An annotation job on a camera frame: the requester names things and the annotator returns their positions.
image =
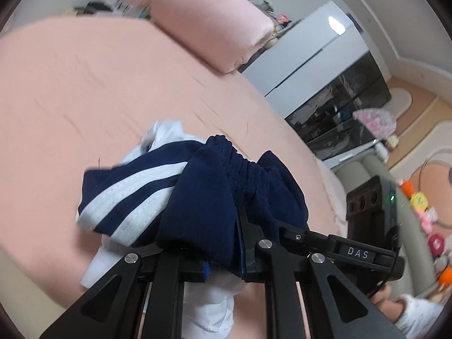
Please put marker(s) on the pink bed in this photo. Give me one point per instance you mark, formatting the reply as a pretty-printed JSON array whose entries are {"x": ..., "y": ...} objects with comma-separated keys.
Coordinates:
[{"x": 88, "y": 95}]

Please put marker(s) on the hanging pink dress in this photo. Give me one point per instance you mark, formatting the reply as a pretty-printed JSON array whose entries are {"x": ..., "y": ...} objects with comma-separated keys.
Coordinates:
[{"x": 376, "y": 122}]

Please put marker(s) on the grey padded headboard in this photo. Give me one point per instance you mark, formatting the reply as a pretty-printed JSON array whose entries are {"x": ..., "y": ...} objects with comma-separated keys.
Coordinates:
[{"x": 370, "y": 166}]

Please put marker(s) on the pale pink pillow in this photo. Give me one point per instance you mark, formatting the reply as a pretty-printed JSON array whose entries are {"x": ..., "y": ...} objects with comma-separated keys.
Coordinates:
[{"x": 332, "y": 190}]

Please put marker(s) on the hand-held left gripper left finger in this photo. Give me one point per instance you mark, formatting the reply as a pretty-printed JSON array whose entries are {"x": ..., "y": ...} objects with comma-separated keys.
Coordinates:
[{"x": 207, "y": 271}]

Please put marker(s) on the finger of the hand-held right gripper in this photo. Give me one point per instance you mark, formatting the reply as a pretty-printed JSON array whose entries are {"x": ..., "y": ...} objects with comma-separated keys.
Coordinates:
[{"x": 307, "y": 242}]

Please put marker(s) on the white shirt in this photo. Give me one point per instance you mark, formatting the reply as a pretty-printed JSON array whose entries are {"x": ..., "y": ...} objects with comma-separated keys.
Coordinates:
[{"x": 208, "y": 310}]

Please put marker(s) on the row of plush toys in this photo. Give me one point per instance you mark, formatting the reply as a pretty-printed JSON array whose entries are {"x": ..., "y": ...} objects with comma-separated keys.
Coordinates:
[{"x": 419, "y": 200}]

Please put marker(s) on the dark glass wardrobe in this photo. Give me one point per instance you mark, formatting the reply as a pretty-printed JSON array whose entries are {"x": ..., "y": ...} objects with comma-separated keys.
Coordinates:
[{"x": 346, "y": 91}]

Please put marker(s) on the rolled pink quilt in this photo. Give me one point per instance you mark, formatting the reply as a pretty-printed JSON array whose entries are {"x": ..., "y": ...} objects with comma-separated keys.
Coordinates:
[{"x": 212, "y": 17}]

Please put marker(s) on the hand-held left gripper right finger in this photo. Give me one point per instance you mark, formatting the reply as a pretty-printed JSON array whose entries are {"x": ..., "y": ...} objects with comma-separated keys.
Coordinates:
[{"x": 251, "y": 261}]

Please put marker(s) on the white wardrobe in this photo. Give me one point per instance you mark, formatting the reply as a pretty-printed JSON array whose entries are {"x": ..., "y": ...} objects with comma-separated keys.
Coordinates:
[{"x": 310, "y": 63}]

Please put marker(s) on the cluster of small dolls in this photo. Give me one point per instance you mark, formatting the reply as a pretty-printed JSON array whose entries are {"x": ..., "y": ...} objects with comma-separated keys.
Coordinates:
[{"x": 279, "y": 17}]

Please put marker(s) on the person's right hand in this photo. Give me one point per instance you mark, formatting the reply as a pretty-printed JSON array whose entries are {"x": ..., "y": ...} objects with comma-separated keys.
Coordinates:
[{"x": 385, "y": 300}]

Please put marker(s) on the navy shorts with white stripes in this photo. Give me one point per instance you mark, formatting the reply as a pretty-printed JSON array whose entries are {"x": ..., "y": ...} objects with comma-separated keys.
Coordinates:
[{"x": 197, "y": 190}]

